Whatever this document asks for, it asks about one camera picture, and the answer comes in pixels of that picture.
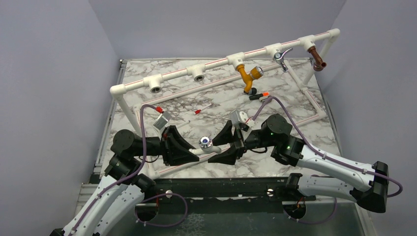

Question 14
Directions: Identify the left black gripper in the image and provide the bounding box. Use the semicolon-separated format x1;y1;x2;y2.
134;125;201;165

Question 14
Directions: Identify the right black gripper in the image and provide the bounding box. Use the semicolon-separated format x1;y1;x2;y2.
205;120;277;166

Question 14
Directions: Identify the white faucet chrome knob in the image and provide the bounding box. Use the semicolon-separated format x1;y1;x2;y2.
189;136;222;155

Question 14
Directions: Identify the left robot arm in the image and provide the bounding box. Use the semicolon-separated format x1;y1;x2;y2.
51;125;200;236

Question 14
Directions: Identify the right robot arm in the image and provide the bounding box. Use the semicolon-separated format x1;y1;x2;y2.
208;114;388;213

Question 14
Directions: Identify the black orange marker pen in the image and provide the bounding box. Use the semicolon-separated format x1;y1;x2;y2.
249;92;269;101

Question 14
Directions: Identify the yellow plastic faucet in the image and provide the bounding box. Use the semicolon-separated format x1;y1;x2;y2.
236;64;264;94

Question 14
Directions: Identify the brown plastic faucet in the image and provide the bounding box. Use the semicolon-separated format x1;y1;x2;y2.
307;46;327;72

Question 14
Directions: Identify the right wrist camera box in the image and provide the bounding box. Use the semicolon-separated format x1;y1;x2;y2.
230;110;255;131

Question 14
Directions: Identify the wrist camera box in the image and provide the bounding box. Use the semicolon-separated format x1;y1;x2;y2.
153;111;172;130
230;110;255;131

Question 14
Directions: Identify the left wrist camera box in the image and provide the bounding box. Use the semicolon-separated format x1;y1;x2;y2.
153;111;172;130

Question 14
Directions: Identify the black mounting rail base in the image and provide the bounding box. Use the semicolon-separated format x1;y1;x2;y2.
88;176;317;216

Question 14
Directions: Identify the white PVC pipe frame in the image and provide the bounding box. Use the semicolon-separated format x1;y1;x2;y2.
110;28;341;179

